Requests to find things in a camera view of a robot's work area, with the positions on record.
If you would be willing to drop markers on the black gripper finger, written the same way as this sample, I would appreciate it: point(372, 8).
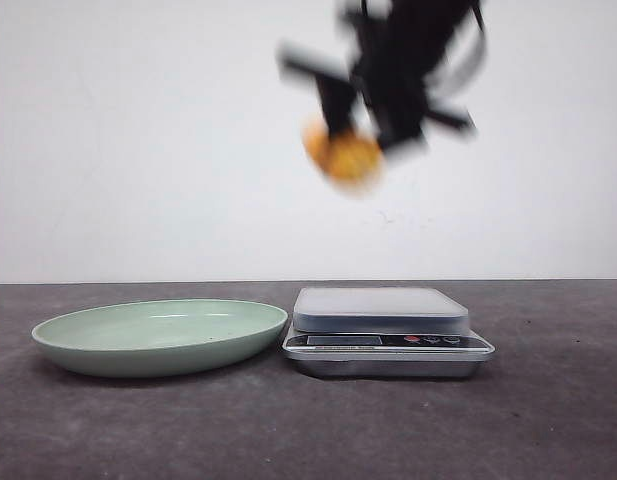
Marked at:
point(337, 97)
point(398, 120)

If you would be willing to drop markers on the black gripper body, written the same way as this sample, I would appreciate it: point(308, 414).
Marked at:
point(399, 54)

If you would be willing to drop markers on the yellow corn piece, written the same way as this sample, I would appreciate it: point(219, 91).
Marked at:
point(351, 162)

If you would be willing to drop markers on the silver digital kitchen scale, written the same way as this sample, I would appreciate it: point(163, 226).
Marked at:
point(383, 332)

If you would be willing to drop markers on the light green oval plate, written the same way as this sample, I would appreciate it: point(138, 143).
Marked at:
point(159, 338)

